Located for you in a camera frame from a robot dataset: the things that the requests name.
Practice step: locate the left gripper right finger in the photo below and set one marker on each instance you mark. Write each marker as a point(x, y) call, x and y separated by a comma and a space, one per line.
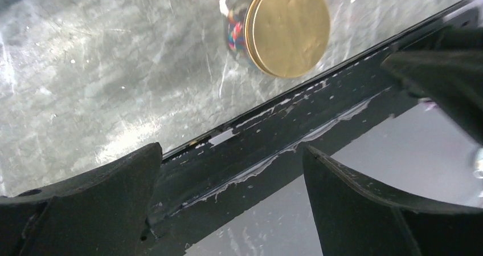
point(358, 215)

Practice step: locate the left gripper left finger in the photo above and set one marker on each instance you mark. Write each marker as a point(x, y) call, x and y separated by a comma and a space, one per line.
point(98, 212)

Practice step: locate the gold round jar lid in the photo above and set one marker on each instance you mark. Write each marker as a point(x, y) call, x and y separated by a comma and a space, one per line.
point(287, 38)

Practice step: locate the clear glass jar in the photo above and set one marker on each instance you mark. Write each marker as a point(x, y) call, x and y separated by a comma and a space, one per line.
point(235, 32)

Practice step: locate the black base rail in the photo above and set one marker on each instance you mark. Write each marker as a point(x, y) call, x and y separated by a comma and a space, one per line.
point(240, 190)

